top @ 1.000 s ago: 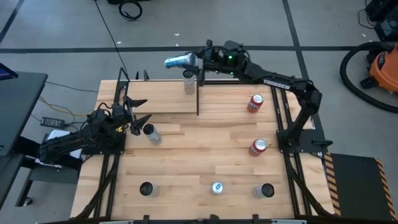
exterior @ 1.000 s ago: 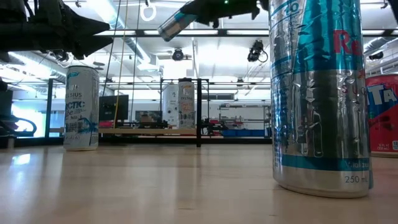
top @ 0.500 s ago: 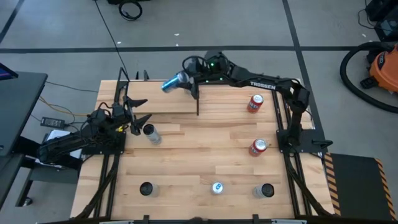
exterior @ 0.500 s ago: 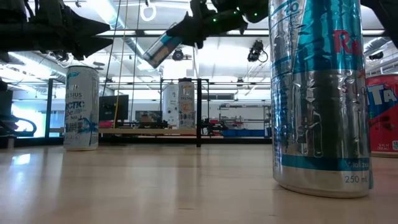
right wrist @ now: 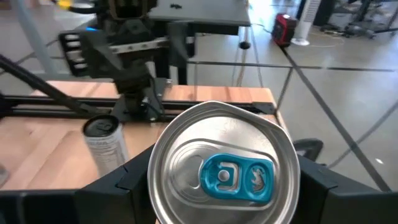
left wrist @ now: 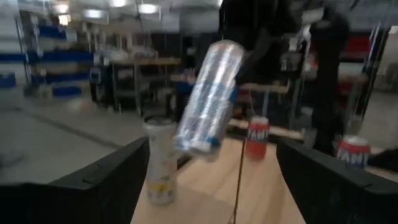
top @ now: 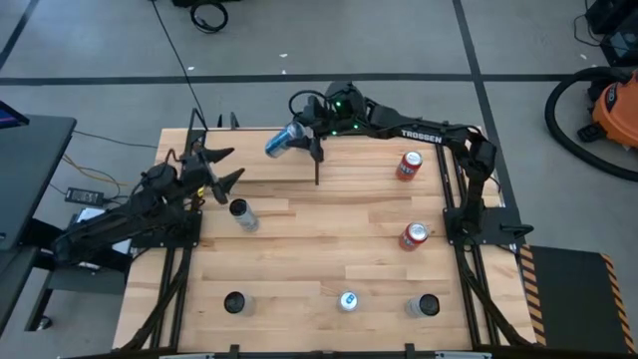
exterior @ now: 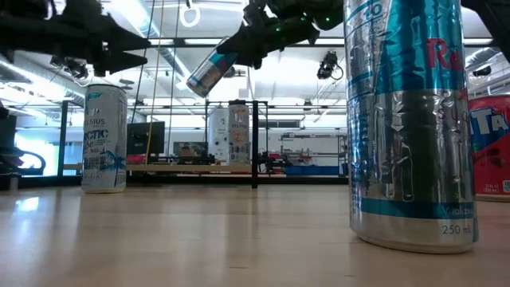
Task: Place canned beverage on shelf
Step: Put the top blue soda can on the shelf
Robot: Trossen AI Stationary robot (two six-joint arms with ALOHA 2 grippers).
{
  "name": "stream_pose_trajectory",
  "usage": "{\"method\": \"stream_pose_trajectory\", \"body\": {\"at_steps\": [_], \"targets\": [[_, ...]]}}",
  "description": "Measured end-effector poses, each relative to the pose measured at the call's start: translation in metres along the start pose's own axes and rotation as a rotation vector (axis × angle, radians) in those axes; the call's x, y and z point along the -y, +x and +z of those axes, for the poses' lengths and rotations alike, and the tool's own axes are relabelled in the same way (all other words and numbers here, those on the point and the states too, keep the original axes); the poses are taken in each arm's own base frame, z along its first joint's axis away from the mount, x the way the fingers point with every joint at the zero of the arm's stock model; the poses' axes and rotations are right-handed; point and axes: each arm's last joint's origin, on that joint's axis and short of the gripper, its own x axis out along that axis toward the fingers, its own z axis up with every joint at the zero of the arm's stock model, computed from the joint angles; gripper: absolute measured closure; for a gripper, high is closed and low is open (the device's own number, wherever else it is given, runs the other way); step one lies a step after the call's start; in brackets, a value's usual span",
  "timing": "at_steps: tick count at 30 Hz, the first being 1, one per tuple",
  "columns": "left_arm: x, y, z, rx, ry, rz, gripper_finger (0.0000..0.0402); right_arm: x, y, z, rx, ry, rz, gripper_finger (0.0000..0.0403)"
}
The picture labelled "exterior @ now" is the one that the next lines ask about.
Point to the black shelf divider post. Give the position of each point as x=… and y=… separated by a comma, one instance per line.
x=255, y=151

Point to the blue silver Red Bull can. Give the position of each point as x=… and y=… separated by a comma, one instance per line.
x=207, y=73
x=410, y=139

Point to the silver ventilation duct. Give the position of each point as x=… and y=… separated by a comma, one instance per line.
x=36, y=75
x=478, y=56

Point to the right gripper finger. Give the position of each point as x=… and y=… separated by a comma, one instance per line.
x=253, y=60
x=241, y=44

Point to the black office chair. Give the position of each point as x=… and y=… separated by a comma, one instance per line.
x=10, y=151

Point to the blue storage bin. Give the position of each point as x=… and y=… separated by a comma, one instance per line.
x=311, y=170

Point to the black computer monitor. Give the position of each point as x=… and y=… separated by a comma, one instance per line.
x=137, y=139

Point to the wooden shelf board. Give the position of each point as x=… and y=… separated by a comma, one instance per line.
x=167, y=168

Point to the metal shelving rack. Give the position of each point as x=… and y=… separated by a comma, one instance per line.
x=311, y=136

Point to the red Fanta can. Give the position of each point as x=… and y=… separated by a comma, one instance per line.
x=492, y=159

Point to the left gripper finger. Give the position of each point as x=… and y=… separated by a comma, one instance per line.
x=127, y=40
x=123, y=61

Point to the black box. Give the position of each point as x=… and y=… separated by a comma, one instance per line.
x=7, y=133

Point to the white Celsius can orange print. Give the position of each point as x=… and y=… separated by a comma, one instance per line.
x=239, y=139

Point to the black ceiling spotlights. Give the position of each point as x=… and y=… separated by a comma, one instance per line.
x=77, y=71

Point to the black dome ceiling camera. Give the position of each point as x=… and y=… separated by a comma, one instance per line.
x=482, y=71

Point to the black machine on bench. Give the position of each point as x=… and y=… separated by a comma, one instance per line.
x=275, y=162

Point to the white Celsius Arctic can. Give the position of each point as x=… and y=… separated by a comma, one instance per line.
x=103, y=151

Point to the black aluminium table frame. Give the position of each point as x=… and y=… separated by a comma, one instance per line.
x=159, y=180

